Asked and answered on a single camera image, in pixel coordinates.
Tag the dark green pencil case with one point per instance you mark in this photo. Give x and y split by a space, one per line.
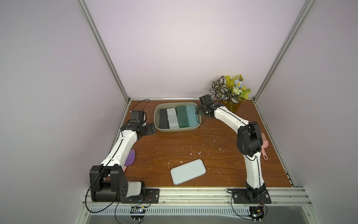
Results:
182 116

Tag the grey-green plastic storage box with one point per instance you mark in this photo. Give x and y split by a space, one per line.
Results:
173 105

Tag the pink comb brush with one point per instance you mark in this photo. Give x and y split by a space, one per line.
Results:
264 146

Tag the right electronics board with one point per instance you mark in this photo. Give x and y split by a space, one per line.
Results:
256 213

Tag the aluminium front rail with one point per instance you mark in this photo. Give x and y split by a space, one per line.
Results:
221 196

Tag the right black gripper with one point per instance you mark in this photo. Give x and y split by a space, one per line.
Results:
201 110

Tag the teal blue pencil case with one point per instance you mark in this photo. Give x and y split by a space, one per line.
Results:
192 116

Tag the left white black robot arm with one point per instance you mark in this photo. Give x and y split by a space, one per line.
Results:
108 182

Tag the flower plant in glass vase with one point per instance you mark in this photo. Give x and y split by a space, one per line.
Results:
231 91

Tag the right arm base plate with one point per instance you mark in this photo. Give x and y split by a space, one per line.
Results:
249 196

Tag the translucent white pencil case front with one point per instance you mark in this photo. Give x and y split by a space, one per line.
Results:
172 118

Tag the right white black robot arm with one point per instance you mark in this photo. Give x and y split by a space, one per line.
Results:
249 143

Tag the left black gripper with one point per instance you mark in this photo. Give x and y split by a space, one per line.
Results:
149 130

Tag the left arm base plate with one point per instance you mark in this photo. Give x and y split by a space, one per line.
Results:
151 196

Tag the electronics board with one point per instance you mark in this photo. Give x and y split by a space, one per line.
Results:
137 214
256 213

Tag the purple pink spatula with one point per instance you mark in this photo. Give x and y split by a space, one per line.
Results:
130 159

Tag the left electronics board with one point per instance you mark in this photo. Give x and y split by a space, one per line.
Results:
137 214

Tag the dark grey pencil case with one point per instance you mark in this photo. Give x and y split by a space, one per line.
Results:
163 119

